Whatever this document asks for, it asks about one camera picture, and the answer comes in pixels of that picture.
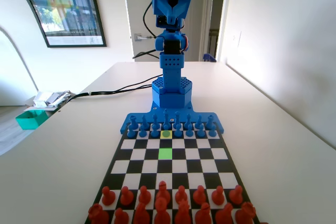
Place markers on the blue chess pawn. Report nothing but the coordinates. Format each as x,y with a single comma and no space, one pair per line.
212,133
142,133
189,133
200,133
130,133
154,133
178,132
166,127

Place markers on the blue chess king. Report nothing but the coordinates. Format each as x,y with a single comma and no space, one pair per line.
166,116

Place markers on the blue chess bishop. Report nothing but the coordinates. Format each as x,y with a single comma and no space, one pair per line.
155,119
188,119

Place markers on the blue chess rook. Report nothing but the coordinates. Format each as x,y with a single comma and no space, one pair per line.
133,120
209,120

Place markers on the black and white chessboard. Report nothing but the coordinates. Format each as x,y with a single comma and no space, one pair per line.
178,166

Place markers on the red chess pawn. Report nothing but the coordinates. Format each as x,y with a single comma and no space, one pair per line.
236,197
218,197
108,199
181,195
199,196
144,196
126,199

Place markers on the red chess queen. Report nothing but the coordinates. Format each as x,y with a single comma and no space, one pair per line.
183,214

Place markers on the red chess rook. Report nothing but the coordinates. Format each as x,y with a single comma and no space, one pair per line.
245,213
97,214

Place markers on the white door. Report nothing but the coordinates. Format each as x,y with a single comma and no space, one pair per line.
136,3

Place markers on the blue chair back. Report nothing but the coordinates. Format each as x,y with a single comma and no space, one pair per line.
209,57

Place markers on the black framed poster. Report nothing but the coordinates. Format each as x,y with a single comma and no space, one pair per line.
68,11

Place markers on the crumpled white paper pile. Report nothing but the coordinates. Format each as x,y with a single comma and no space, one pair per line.
50,98

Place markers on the green plastic box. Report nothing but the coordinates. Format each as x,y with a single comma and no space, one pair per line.
29,123

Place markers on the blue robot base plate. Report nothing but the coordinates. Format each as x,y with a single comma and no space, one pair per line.
124,127

